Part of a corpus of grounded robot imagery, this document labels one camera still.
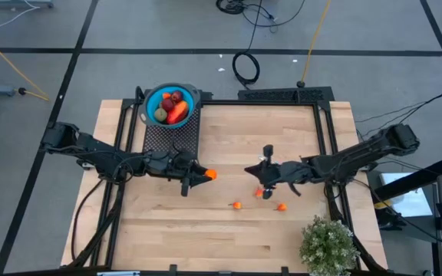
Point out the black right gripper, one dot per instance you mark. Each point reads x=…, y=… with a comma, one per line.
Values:
x=290, y=172

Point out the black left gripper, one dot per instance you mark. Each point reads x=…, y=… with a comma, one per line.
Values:
x=165, y=165

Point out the orange red mango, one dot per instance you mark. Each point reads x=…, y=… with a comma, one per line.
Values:
x=177, y=112

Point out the brown green kiwi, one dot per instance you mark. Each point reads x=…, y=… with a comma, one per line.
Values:
x=160, y=114

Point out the dark red round fruit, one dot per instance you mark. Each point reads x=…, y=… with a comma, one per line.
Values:
x=168, y=104

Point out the dark red pomegranate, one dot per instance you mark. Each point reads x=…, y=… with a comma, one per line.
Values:
x=177, y=96

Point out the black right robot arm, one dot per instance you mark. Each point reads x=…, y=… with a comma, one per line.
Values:
x=359, y=155

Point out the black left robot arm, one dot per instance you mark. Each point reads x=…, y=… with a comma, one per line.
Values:
x=98, y=153

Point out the black mesh shelf riser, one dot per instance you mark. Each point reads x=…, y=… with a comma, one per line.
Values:
x=156, y=138

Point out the blue grey collapsible colander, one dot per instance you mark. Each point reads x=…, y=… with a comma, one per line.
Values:
x=150, y=101

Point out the white green potted plant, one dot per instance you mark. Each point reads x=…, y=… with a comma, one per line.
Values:
x=328, y=245

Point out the black edge clip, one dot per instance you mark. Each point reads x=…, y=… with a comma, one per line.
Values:
x=284, y=270
x=173, y=268

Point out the silver aluminium bar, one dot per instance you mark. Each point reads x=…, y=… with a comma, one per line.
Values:
x=117, y=273

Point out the white sheet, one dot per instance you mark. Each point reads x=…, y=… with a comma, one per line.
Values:
x=409, y=199

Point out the black diagonal beam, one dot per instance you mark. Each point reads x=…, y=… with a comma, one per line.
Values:
x=416, y=180

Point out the black rectangular frame bracket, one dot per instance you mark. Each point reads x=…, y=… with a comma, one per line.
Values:
x=205, y=96

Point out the black perforated frame panel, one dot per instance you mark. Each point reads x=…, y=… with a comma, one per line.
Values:
x=282, y=94

